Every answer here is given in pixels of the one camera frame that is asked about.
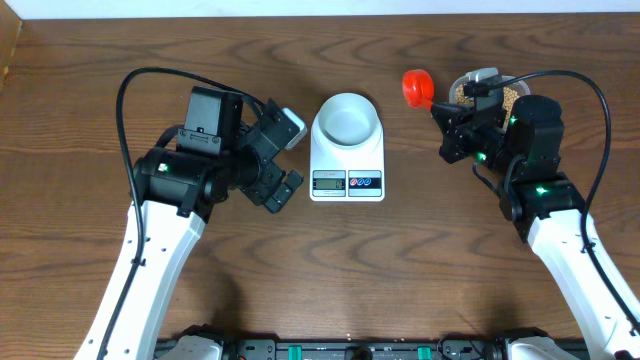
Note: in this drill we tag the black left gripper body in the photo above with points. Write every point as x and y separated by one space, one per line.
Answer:
254 178

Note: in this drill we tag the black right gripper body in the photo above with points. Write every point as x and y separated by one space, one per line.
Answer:
483 142

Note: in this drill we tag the red plastic scoop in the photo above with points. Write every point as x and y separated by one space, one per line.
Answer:
418 89

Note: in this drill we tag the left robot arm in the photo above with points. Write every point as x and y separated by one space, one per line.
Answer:
176 185

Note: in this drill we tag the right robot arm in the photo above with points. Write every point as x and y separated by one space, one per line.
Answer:
548 212

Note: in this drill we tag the white digital kitchen scale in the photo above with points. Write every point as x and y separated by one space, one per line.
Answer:
346 174

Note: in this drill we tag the grey-green plastic bowl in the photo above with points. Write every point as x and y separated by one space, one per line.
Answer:
348 120

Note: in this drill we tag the pile of soybeans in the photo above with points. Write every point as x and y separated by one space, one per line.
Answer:
509 98

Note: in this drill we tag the clear plastic container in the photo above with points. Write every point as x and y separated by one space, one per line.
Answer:
520 87

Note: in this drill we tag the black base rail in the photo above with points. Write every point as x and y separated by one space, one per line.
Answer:
203 342

